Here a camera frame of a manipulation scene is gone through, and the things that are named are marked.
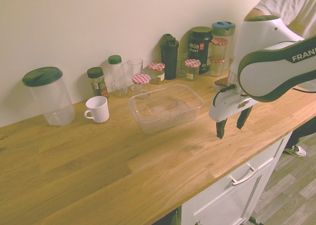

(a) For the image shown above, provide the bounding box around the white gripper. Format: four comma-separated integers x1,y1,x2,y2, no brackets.
208,84,253,140

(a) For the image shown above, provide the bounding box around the clear rectangular plastic container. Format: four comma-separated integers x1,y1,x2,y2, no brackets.
128,84,204,134

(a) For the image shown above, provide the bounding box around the short jar red checked lid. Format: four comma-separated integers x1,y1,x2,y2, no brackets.
209,58,226,77

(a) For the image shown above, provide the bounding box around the jar taped red checked lid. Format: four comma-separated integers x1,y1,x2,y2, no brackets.
184,59,201,81

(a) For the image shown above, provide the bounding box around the white green sneaker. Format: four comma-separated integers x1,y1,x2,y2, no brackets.
283,144,308,158

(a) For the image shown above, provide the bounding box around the tall jar red checked lid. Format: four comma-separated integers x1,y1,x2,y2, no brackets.
210,37,229,61

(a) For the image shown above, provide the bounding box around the clear faceted glass tumbler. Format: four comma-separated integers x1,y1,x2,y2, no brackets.
176,52,189,77

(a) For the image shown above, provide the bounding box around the black Vega Sport tub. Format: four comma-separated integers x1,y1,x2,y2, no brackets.
188,27,213,75

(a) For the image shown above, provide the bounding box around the filled jar red checked lid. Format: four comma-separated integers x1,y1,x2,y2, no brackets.
147,62,166,85

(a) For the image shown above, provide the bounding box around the tall clear pitcher blue lid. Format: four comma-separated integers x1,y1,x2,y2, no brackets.
211,21,237,72

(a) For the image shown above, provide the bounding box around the black shaker bottle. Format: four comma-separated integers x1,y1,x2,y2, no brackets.
159,33,179,80

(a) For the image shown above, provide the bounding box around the empty jar red checked lid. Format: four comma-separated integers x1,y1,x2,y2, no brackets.
131,74,151,99

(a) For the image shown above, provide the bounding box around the tall clear drinking glass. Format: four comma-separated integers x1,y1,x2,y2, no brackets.
127,58,144,78

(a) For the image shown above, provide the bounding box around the clear bottle green cap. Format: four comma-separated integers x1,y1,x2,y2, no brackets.
108,55,129,97

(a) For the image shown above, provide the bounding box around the person in white shirt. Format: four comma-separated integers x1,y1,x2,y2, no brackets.
243,0,316,148

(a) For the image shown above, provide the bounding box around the white ceramic mug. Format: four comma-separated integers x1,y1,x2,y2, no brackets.
83,96,110,124

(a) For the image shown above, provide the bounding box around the spice jar dark lid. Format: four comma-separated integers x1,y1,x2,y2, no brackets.
86,67,110,99

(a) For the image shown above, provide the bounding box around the large clear canister green lid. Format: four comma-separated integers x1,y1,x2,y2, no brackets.
21,66,76,126

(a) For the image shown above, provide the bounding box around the white drawer handle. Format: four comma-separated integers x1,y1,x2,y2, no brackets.
228,164,259,187

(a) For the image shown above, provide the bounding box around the white cabinet drawer with handle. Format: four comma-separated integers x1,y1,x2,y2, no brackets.
179,132,298,225

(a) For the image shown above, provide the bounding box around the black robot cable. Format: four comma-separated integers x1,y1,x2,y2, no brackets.
293,86,316,94

